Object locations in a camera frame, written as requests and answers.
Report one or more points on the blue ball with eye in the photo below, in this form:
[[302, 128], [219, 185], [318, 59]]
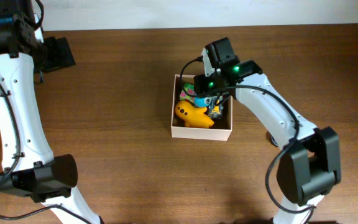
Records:
[[202, 102]]

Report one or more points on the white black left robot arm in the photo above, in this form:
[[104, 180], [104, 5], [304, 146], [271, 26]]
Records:
[[29, 167]]

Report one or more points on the yellow rubber animal toy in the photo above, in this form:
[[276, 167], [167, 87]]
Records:
[[193, 117]]

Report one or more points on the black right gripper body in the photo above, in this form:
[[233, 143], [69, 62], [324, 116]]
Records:
[[207, 85]]

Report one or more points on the grey red toy car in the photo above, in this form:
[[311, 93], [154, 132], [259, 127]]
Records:
[[215, 108]]

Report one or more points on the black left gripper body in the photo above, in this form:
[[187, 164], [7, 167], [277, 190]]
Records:
[[49, 55]]

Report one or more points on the beige open cardboard box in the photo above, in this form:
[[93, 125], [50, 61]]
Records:
[[220, 131]]

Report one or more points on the multicoloured puzzle cube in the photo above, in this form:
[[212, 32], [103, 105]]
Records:
[[187, 93]]

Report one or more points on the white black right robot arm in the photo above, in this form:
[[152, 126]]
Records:
[[308, 165]]

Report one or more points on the black round turbine cap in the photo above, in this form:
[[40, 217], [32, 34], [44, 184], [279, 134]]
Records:
[[273, 141]]

